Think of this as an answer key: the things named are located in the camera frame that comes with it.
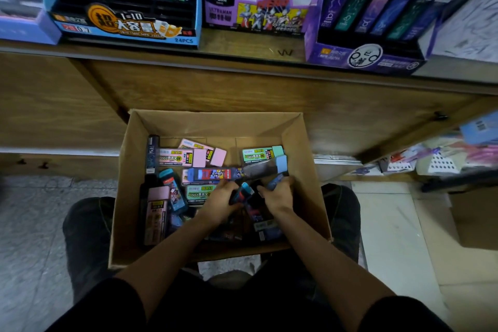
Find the person's left forearm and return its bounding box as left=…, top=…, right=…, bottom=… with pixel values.
left=115, top=212, right=226, bottom=321

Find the slim dark refill packet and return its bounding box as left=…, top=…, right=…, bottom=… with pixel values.
left=146, top=135, right=160, bottom=175

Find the brown cardboard box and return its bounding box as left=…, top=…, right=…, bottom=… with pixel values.
left=108, top=109, right=332, bottom=269

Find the row of dark starsign packets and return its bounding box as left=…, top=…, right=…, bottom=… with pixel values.
left=320, top=0, right=460, bottom=41

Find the person's right forearm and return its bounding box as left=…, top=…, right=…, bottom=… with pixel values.
left=270, top=207, right=397, bottom=321

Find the black refill packet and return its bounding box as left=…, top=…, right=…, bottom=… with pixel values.
left=137, top=174, right=161, bottom=245

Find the small white perforated basket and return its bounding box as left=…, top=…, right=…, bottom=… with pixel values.
left=386, top=161, right=414, bottom=173

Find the green refill packet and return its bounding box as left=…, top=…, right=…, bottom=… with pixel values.
left=185, top=183, right=217, bottom=204
left=241, top=145, right=285, bottom=165

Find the large pink refill packet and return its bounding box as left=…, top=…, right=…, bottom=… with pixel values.
left=143, top=186, right=171, bottom=247

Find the light blue barcode packet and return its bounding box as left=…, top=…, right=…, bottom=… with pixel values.
left=459, top=111, right=498, bottom=146

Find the blue display box black tray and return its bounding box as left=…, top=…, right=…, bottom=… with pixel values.
left=37, top=0, right=204, bottom=49

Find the plain brown carton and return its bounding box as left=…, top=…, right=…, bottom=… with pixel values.
left=448, top=187, right=498, bottom=251

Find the person's left hand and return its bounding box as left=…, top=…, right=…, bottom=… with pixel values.
left=196, top=179, right=243, bottom=227

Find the dark cartoon refill packet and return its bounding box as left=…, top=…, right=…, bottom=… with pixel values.
left=244, top=188, right=283, bottom=244

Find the person's right hand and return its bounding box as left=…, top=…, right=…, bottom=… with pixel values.
left=257, top=176, right=296, bottom=217

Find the teal capped cartoon refill packet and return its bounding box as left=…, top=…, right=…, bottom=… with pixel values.
left=158, top=168, right=188, bottom=214

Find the white printed paper box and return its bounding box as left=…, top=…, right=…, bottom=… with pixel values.
left=431, top=0, right=498, bottom=65

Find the long blue cartoon refill packet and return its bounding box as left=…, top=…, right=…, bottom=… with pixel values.
left=186, top=167, right=245, bottom=183

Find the person's black shirt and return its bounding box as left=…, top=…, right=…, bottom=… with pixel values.
left=44, top=266, right=454, bottom=332

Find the blue capped cartoon refill packet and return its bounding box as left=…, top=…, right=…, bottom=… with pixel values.
left=230, top=182, right=256, bottom=205

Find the wooden counter cabinet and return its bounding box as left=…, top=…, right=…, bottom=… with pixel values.
left=0, top=28, right=498, bottom=182

